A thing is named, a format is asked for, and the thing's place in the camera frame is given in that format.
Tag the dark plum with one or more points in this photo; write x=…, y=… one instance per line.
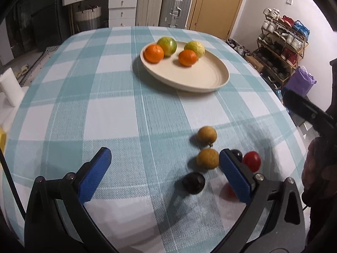
x=237, y=154
x=193, y=182

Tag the shoe rack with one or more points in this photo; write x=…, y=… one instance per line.
x=281, y=46

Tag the orange mandarin right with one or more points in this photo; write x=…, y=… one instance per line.
x=187, y=58

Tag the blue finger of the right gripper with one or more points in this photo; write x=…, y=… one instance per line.
x=306, y=109

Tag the right hand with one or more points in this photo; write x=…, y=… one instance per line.
x=310, y=169

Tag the orange mandarin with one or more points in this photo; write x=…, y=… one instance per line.
x=154, y=53
x=187, y=58

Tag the orange mandarin left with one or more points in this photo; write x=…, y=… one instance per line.
x=154, y=53

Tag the purple bag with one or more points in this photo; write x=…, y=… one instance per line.
x=301, y=81

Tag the yellow green citrus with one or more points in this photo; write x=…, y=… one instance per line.
x=196, y=47

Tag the checked teal tablecloth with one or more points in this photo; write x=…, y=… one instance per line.
x=94, y=92

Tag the silver suitcase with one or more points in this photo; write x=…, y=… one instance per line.
x=174, y=13

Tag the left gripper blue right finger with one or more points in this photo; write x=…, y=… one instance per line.
x=238, y=175

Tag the beige suitcase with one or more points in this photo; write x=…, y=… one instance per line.
x=148, y=12

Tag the white paper roll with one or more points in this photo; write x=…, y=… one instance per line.
x=10, y=86

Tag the green orange citrus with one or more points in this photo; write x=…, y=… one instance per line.
x=168, y=44

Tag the wooden door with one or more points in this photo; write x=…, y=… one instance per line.
x=215, y=17

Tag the woven laundry basket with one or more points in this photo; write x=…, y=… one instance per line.
x=89, y=19

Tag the red cherry tomato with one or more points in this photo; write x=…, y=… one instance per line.
x=252, y=160
x=227, y=193

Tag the cream round plate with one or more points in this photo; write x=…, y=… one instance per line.
x=208, y=74

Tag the yellow object at table edge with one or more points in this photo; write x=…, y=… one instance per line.
x=3, y=138

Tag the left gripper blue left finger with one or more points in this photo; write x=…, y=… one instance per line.
x=91, y=173

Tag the brown longan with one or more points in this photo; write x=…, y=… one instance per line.
x=207, y=135
x=208, y=159

